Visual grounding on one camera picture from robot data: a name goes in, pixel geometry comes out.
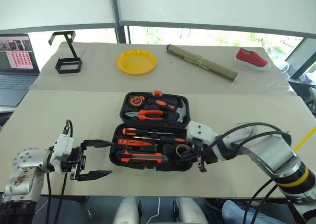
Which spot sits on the red canvas shoe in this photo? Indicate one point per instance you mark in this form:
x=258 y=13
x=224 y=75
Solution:
x=250 y=60

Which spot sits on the orange voltage tester pen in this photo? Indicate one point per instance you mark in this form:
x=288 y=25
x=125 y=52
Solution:
x=133 y=142

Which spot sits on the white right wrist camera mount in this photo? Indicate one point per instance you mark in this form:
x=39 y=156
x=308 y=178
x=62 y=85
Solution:
x=201 y=131

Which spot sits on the rolled bamboo mat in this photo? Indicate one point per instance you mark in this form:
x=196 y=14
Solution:
x=202 y=62

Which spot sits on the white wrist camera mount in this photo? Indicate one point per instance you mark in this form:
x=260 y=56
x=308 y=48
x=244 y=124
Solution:
x=63 y=145
x=201 y=131

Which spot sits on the dark window frame post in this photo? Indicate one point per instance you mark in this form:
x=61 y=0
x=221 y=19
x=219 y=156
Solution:
x=122 y=35

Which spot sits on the black tool case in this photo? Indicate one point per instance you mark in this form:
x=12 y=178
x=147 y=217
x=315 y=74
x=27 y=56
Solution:
x=148 y=160

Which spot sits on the orange black utility knife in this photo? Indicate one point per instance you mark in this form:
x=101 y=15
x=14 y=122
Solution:
x=140 y=157

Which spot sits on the blue jeans leg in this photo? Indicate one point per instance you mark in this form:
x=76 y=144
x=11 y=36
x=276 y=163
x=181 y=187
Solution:
x=234 y=211

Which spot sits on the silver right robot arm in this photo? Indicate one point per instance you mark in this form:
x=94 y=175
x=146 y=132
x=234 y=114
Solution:
x=276 y=155

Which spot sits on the beige paper table cover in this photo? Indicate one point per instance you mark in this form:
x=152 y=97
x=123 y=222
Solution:
x=172 y=83
x=74 y=115

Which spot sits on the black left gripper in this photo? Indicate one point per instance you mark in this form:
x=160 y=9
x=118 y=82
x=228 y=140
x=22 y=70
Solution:
x=75 y=160

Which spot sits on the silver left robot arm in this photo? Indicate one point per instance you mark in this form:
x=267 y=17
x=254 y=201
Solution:
x=24 y=160

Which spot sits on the short orange black screwdriver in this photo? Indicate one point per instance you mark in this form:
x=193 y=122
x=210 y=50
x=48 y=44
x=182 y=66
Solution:
x=180 y=141

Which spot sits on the orange black tape measure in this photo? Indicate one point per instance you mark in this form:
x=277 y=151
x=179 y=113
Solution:
x=136 y=101

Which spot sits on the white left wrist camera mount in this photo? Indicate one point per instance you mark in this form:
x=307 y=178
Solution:
x=63 y=145

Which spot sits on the yellow plastic plate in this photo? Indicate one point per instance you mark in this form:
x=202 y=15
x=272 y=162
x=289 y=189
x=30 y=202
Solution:
x=136 y=62

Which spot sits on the black metal stand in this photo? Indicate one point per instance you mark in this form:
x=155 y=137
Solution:
x=69 y=66

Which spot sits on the open grey laptop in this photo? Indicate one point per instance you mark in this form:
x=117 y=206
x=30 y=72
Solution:
x=14 y=83

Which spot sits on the white roller blind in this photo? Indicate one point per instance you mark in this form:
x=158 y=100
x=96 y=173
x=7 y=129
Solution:
x=212 y=7
x=54 y=7

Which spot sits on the long orange black screwdriver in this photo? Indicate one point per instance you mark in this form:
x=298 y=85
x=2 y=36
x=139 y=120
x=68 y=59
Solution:
x=129 y=130

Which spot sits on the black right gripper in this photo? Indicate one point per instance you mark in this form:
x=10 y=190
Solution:
x=196 y=146

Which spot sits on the light grey rounded shape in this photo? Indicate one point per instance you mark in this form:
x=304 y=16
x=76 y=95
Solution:
x=127 y=211
x=191 y=211

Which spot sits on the black electrical tape roll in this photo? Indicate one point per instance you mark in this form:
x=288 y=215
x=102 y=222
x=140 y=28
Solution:
x=179 y=148

